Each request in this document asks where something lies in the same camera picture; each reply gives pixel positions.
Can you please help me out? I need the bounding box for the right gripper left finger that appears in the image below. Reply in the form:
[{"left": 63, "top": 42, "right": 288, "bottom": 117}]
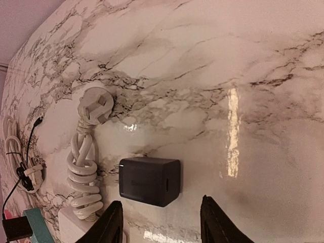
[{"left": 79, "top": 200, "right": 124, "bottom": 243}]

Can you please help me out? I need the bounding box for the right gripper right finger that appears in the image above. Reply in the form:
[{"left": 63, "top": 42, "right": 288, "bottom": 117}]
[{"left": 200, "top": 195, "right": 253, "bottom": 243}]

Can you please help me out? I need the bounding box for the white long power strip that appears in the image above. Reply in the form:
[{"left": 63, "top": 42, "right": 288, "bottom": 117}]
[{"left": 57, "top": 208, "right": 130, "bottom": 243}]

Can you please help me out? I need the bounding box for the teal power strip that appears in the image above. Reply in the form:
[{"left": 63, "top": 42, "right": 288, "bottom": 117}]
[{"left": 23, "top": 208, "right": 54, "bottom": 243}]

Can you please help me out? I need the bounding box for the dark grey USB charger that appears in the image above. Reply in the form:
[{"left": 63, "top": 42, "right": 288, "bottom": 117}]
[{"left": 118, "top": 157, "right": 181, "bottom": 207}]

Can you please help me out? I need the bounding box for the pink square plug adapter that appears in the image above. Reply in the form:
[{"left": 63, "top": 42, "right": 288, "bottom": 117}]
[{"left": 4, "top": 210, "right": 12, "bottom": 219}]

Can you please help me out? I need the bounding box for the black power adapter with cable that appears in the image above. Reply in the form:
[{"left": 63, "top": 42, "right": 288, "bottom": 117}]
[{"left": 1, "top": 116, "right": 44, "bottom": 243}]

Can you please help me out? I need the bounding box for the white cord of teal strip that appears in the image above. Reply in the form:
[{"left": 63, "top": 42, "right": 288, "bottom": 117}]
[{"left": 3, "top": 116, "right": 46, "bottom": 194}]

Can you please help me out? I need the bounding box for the white bundled power cord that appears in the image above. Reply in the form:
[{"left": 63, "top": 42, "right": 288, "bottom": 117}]
[{"left": 66, "top": 86, "right": 114, "bottom": 221}]

